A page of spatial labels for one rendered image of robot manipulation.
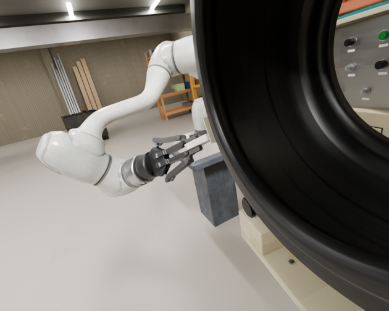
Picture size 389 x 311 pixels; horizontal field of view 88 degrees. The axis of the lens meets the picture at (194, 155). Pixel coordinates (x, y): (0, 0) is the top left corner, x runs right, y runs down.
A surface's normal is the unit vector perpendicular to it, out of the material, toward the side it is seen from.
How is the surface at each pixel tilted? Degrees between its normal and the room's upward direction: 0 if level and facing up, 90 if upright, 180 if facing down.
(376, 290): 99
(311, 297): 0
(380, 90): 90
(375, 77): 90
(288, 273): 0
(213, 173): 90
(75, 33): 90
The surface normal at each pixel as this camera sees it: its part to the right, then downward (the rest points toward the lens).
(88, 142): 0.74, -0.31
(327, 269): -0.87, 0.45
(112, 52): 0.44, 0.26
